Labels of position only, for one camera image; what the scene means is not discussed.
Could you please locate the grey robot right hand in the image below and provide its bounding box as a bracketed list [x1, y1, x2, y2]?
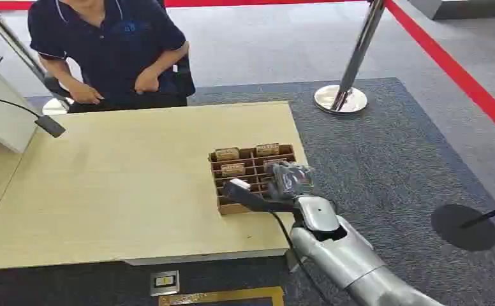
[267, 162, 341, 233]

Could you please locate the brown card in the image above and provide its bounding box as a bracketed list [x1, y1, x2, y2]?
[255, 143, 281, 157]
[214, 147, 240, 162]
[221, 163, 247, 177]

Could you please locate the wooden card box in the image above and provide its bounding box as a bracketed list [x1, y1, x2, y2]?
[208, 143, 298, 216]

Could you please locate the dark grey carpet mat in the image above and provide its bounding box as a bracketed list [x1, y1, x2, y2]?
[0, 77, 495, 306]

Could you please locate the metal floor socket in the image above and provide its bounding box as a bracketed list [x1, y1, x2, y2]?
[149, 270, 181, 298]

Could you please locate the person's left hand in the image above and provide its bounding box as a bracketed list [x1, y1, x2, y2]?
[134, 66, 160, 95]

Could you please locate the person's hand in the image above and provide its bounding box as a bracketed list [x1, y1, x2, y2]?
[134, 66, 160, 95]
[67, 82, 105, 106]

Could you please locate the black stand with round base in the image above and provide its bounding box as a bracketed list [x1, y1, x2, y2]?
[431, 199, 495, 253]

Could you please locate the red barrier belt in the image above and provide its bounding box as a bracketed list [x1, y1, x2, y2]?
[383, 0, 495, 145]
[0, 0, 373, 12]

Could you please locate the person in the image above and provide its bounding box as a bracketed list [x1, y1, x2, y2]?
[27, 0, 190, 114]

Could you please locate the person's right hand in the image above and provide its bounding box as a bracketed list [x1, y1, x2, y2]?
[67, 82, 105, 106]

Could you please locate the black gooseneck microphone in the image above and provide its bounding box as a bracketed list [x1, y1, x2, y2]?
[0, 96, 67, 139]

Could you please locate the white side desk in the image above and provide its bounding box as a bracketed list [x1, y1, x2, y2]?
[0, 56, 40, 154]

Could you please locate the black wrist camera pale box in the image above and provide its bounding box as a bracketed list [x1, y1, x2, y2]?
[222, 178, 300, 214]

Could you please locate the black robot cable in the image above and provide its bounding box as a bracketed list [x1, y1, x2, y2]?
[270, 211, 330, 306]

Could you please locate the chrome stanchion post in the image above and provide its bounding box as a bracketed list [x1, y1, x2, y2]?
[0, 0, 76, 116]
[313, 0, 387, 115]

